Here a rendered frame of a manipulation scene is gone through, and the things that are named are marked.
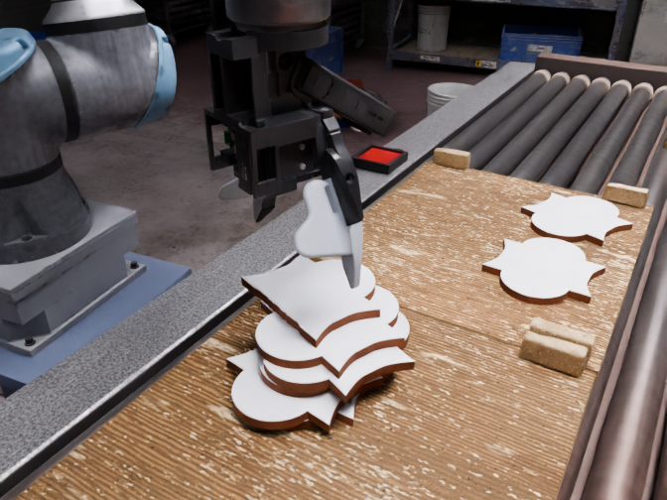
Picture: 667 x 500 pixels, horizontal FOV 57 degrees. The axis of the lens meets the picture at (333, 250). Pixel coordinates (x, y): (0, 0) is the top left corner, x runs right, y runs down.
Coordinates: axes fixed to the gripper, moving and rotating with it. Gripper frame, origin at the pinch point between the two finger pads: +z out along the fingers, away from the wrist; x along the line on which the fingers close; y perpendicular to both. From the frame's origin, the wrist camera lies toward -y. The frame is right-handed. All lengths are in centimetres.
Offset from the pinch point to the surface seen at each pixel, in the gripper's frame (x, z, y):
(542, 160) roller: -18, 13, -64
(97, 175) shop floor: -282, 104, -59
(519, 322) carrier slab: 10.5, 11.0, -19.5
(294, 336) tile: 3.5, 5.7, 4.2
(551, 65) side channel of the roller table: -55, 12, -119
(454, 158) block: -22, 9, -45
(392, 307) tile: 5.5, 5.7, -5.7
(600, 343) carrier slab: 17.6, 11.0, -23.1
